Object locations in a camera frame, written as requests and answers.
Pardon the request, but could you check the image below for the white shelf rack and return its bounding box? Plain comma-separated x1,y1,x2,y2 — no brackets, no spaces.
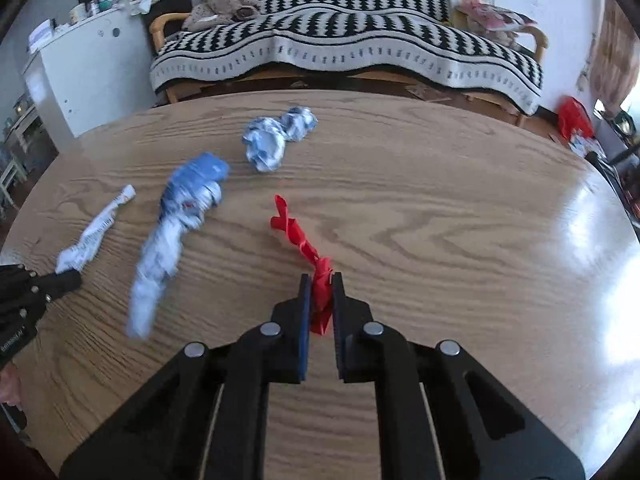
0,92,46,211

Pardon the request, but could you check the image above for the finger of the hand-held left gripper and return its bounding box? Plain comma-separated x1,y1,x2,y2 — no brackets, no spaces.
34,270,84,304

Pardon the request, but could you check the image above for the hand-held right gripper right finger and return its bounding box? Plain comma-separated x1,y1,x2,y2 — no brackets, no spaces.
331,271,587,480

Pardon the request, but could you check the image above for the small blue white paper ball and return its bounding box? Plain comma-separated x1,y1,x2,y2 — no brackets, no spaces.
280,106,319,142

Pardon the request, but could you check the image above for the black low cabinet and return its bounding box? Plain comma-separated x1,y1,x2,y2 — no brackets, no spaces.
585,110,640,231

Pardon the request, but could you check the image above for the brown cloth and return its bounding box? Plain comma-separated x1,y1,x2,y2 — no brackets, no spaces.
181,0,263,31

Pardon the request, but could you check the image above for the red bag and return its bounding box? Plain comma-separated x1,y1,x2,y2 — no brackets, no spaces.
556,96,596,141

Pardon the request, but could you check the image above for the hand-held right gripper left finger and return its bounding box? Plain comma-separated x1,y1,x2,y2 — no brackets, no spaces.
59,274,313,480

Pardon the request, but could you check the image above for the white plastic bag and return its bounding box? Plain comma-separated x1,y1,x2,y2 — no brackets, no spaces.
569,132,595,159

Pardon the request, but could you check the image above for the wooden sofa frame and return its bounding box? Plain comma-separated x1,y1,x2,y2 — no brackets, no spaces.
150,12,548,128

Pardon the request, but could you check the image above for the white paper strip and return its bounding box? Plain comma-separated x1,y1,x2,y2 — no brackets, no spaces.
56,185,137,275

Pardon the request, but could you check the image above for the pink patterned cushion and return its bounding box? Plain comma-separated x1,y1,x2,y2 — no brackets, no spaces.
450,0,538,51

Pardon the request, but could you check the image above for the red plastic strip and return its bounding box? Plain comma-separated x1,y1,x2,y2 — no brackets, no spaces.
270,195,335,336

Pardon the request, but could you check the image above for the grey blue packet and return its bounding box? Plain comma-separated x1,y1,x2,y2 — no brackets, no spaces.
125,152,232,338

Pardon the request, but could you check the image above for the white cabinet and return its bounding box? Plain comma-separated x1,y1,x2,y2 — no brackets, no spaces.
21,7,153,138

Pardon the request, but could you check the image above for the black-white patterned sofa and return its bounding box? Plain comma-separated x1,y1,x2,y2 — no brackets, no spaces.
149,0,545,116

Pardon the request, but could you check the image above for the patterned curtain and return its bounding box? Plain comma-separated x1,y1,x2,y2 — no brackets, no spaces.
587,0,640,118

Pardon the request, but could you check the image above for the person's left hand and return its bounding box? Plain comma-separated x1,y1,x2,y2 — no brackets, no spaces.
0,366,22,406

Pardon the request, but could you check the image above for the large blue white paper ball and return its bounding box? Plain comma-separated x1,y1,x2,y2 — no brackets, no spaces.
242,116,287,173

